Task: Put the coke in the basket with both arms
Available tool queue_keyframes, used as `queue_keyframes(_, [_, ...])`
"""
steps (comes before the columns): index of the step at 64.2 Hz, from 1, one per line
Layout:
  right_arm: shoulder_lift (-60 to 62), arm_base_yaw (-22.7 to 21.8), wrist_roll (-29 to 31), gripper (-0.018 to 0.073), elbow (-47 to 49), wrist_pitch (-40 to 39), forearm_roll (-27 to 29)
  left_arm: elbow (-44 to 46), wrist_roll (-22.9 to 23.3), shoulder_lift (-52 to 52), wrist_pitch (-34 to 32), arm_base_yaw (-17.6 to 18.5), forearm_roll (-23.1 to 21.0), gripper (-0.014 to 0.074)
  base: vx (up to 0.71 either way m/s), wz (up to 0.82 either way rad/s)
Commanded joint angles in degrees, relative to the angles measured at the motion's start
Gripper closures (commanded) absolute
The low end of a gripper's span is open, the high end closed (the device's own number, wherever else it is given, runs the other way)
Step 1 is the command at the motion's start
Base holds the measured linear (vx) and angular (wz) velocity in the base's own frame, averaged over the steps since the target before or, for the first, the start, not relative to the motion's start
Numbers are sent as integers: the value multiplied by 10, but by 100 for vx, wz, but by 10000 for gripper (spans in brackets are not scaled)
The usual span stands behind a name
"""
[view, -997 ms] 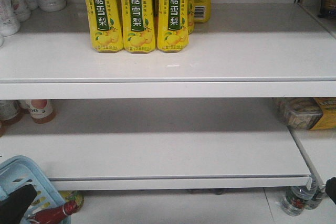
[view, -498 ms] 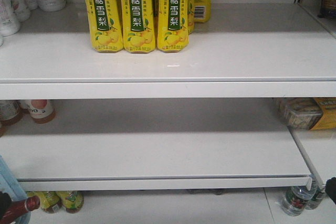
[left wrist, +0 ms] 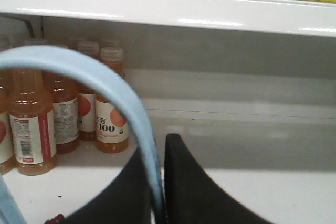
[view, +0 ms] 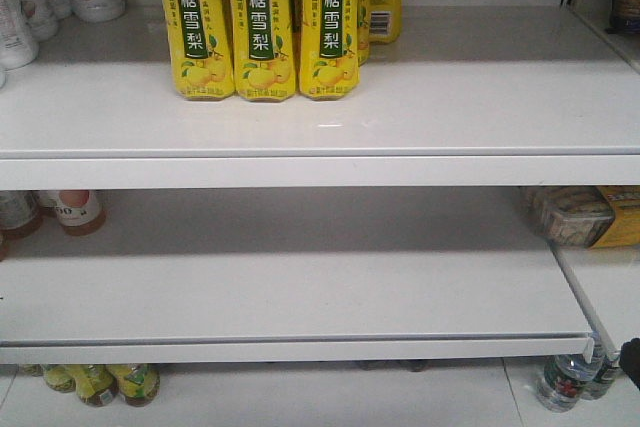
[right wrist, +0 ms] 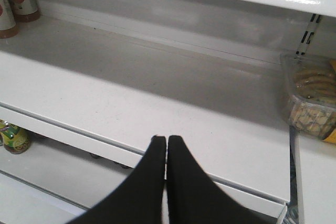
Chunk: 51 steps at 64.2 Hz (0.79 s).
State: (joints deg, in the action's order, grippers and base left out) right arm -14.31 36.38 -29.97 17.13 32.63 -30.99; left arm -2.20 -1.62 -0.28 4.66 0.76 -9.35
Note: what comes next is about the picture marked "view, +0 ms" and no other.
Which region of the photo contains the yellow lemon tea bottle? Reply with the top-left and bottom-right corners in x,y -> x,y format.
65,364 -> 119,407
106,363 -> 160,407

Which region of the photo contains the white metal store shelving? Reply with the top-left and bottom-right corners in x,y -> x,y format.
1,6 -> 639,364

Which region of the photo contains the yellow snack box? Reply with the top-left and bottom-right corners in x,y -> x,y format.
588,185 -> 639,249

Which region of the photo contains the clear plastic snack box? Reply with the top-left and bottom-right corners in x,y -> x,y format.
520,186 -> 615,247

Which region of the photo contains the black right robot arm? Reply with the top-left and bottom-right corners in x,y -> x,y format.
619,337 -> 640,389

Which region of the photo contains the clear water bottle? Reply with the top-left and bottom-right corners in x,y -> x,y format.
581,352 -> 621,400
535,354 -> 601,413

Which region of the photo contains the orange C100 juice bottle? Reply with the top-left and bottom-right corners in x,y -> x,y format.
1,191 -> 43,240
48,190 -> 106,237

